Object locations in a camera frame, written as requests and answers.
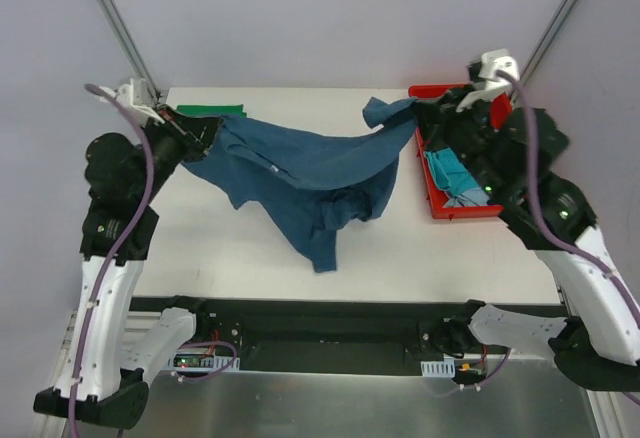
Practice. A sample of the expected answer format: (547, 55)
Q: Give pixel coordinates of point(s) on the left aluminium frame post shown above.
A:
(127, 44)

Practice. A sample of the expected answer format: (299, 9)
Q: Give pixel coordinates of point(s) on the white cable duct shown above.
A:
(445, 368)
(197, 363)

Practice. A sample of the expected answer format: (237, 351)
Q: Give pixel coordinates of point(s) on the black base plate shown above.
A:
(361, 338)

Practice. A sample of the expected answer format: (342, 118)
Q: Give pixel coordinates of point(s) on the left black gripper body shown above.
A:
(185, 133)

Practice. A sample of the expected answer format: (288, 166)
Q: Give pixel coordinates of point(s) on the right white cable duct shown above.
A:
(445, 368)

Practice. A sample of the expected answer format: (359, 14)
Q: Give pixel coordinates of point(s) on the left white cable duct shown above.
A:
(197, 363)

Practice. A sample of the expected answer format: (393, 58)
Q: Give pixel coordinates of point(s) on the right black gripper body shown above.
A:
(441, 118)

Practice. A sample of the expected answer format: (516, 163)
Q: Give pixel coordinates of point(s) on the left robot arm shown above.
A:
(101, 383)

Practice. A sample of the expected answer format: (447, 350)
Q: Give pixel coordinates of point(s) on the red plastic bin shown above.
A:
(500, 108)

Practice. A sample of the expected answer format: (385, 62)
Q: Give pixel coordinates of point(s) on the right aluminium frame post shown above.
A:
(551, 33)

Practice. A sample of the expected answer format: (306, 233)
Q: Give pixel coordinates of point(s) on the dark blue t-shirt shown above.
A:
(311, 185)

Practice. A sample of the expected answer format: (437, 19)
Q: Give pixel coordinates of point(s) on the aluminium frame post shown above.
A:
(551, 33)
(127, 44)

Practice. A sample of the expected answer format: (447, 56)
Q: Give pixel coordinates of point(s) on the folded green t-shirt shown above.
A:
(211, 110)

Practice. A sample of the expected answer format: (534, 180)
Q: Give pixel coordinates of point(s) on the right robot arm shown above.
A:
(597, 345)

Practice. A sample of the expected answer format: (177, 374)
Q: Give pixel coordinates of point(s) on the teal t-shirt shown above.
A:
(448, 173)

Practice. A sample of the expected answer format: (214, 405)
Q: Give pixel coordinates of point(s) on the light blue t-shirt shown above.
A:
(474, 197)

